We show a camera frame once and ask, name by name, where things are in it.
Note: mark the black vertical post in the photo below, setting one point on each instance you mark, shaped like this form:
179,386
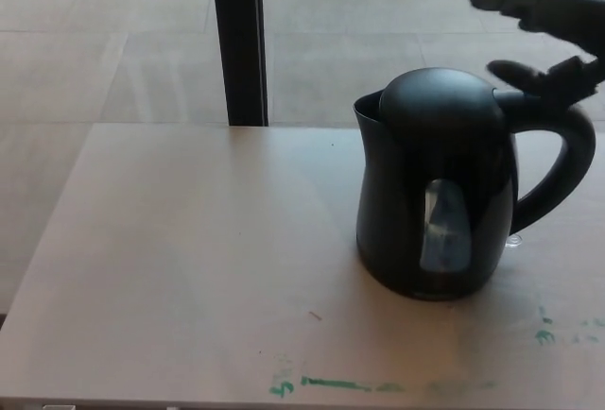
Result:
243,41

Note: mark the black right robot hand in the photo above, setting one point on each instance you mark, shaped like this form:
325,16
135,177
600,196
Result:
565,8

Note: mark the black electric kettle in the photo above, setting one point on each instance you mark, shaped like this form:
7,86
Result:
402,221

